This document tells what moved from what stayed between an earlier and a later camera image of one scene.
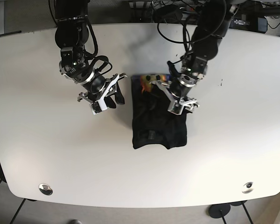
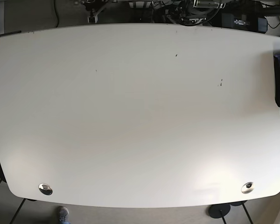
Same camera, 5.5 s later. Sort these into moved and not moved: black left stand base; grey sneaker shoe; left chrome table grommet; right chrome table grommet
Moved: grey sneaker shoe
Not moved: left chrome table grommet; black left stand base; right chrome table grommet
